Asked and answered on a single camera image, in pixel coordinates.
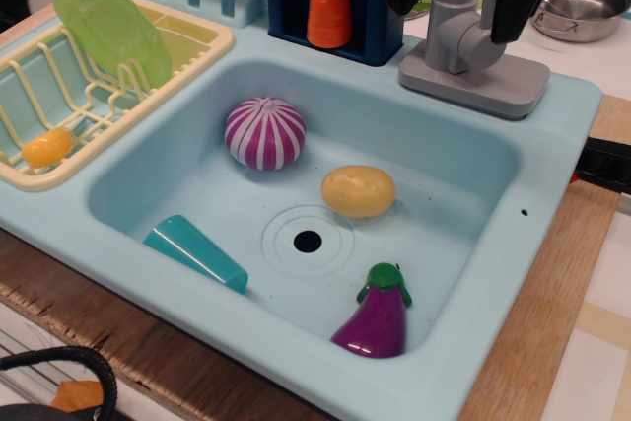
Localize black clamp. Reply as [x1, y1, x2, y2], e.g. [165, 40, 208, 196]
[570, 137, 630, 194]

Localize yellow dish rack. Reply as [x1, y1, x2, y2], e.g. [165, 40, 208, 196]
[1, 0, 235, 191]

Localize yellow toy potato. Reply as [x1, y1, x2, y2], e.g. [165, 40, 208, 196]
[320, 165, 396, 218]

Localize grey toy faucet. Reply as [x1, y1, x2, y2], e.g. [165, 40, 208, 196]
[398, 0, 550, 120]

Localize black cable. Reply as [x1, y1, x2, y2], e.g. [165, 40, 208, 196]
[0, 346, 118, 421]

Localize light blue toy sink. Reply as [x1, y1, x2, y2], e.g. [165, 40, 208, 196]
[1, 16, 601, 420]

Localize teal plastic cup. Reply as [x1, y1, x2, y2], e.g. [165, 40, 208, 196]
[143, 215, 248, 294]

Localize purple toy eggplant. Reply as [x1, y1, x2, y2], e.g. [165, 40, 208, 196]
[330, 262, 413, 359]

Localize wooden base board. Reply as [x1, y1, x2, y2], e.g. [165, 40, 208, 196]
[0, 0, 631, 421]

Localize orange toy carrot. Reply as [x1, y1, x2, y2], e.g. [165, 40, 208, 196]
[307, 0, 353, 49]

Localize green plastic plate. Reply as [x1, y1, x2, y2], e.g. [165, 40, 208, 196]
[53, 0, 173, 88]

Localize purple striped toy onion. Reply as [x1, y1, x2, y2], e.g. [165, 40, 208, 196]
[224, 97, 307, 171]

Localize stainless steel pot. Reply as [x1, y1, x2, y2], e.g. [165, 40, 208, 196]
[531, 0, 630, 43]

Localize orange tape piece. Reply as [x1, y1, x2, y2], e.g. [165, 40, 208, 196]
[50, 381, 104, 413]

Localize yellow toy lemon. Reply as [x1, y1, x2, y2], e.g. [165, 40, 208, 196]
[22, 127, 74, 169]

